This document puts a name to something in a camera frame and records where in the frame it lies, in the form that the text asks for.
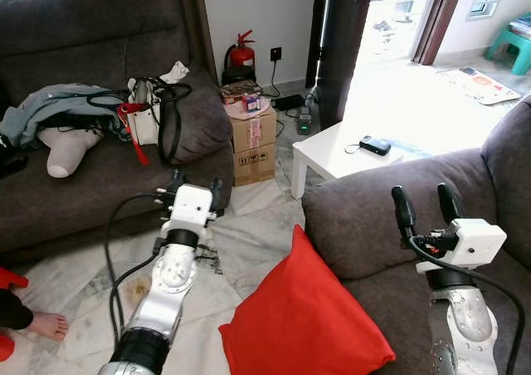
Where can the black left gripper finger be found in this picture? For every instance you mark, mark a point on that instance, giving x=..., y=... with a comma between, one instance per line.
x=218, y=187
x=177, y=177

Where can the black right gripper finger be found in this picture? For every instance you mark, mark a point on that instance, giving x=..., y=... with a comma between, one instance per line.
x=405, y=213
x=449, y=202

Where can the red square pillow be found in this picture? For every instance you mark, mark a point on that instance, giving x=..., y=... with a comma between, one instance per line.
x=307, y=317

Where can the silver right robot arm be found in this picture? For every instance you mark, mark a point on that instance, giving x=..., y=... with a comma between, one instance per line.
x=469, y=317

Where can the grey fabric sofa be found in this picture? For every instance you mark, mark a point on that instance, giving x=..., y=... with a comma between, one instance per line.
x=357, y=226
x=99, y=26

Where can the printed floor mat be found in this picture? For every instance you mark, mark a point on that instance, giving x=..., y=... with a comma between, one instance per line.
x=477, y=85

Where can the cardboard box with handling symbols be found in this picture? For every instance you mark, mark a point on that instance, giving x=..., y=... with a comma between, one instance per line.
x=249, y=169

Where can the cardboard box with red tape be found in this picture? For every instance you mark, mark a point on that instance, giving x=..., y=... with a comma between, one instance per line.
x=242, y=130

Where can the white bag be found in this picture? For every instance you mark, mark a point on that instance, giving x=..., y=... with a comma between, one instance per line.
x=143, y=126

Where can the small black device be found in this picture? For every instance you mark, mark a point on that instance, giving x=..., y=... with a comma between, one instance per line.
x=375, y=146

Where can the small blue red carton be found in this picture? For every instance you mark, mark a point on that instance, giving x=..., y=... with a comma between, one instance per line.
x=251, y=103

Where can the white low table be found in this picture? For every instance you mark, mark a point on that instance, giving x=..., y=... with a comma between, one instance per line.
x=332, y=155

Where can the brown patterned flat box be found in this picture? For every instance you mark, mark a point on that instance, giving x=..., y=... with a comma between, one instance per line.
x=236, y=89

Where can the white crumpled paper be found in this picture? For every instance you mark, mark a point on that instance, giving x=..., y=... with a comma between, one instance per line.
x=176, y=72

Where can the grey device with green light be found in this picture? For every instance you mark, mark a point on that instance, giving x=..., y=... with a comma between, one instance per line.
x=304, y=122

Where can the black power adapter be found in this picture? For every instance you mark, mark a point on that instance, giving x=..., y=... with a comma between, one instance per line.
x=289, y=103

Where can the red fire extinguisher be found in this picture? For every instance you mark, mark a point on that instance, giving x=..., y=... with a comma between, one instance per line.
x=241, y=57

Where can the grey garment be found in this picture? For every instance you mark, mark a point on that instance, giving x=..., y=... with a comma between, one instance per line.
x=50, y=109

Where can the black fabric item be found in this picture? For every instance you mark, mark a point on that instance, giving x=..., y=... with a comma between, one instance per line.
x=10, y=161

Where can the teal plastic stool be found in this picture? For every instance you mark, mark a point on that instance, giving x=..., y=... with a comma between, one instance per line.
x=498, y=39

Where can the dark wooden door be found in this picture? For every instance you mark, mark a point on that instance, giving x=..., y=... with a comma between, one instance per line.
x=344, y=43

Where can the stack of books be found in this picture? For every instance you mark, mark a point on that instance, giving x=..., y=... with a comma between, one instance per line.
x=521, y=22

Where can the person's bare foot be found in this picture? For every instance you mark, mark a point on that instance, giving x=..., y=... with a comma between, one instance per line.
x=46, y=325

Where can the person's leg black trousers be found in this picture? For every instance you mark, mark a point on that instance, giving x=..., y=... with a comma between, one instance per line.
x=12, y=309

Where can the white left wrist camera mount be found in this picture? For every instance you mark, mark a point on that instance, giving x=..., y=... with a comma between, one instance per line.
x=192, y=205

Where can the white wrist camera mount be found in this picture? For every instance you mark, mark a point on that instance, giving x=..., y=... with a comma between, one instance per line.
x=192, y=205
x=479, y=241

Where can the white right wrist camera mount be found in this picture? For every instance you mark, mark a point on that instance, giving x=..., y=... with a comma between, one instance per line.
x=479, y=241

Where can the black wall socket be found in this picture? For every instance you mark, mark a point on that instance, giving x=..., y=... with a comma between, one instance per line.
x=275, y=54

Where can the brown wooden door frame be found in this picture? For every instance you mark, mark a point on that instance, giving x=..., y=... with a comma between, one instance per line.
x=438, y=18

